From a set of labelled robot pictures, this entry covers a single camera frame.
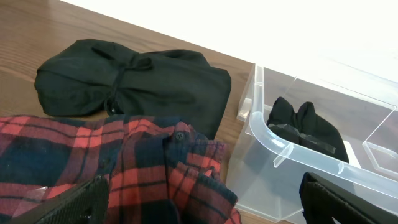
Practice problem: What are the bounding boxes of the clear plastic storage bin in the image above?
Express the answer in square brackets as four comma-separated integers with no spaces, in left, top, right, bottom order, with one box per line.
[226,65,397,223]

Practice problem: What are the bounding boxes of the red navy plaid shirt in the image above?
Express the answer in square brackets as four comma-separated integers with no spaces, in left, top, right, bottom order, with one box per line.
[1,115,241,223]

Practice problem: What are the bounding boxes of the black hooded garment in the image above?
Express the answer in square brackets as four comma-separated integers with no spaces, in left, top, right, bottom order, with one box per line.
[34,39,231,139]

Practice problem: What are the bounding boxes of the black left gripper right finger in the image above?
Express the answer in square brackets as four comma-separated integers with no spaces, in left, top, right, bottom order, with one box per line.
[299,172,397,224]

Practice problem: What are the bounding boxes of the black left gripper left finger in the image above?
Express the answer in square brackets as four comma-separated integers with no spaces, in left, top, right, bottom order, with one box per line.
[9,175,109,224]

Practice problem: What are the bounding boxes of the white label in bin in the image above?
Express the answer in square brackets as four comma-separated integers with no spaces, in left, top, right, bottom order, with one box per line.
[343,141,361,169]

